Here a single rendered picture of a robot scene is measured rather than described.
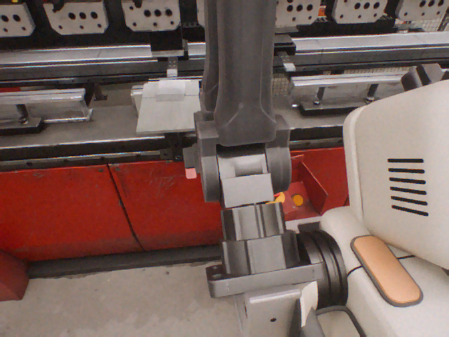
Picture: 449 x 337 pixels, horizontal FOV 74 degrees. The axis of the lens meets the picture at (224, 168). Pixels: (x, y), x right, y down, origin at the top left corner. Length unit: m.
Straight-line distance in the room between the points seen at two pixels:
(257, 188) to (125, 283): 1.44
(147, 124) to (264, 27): 0.62
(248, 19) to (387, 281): 0.26
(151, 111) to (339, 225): 0.68
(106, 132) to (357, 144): 0.88
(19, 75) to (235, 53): 1.24
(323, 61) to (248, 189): 1.13
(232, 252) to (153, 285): 1.37
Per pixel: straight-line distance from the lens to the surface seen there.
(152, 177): 1.14
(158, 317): 1.61
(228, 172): 0.33
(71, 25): 1.00
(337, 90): 1.18
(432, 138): 0.26
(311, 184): 1.01
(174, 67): 1.13
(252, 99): 0.30
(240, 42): 0.28
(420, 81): 0.73
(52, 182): 1.24
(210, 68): 0.41
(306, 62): 1.38
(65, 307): 1.77
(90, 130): 1.11
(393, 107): 0.30
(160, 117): 0.88
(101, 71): 1.34
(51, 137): 1.14
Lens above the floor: 1.49
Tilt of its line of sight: 45 degrees down
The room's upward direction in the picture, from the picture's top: straight up
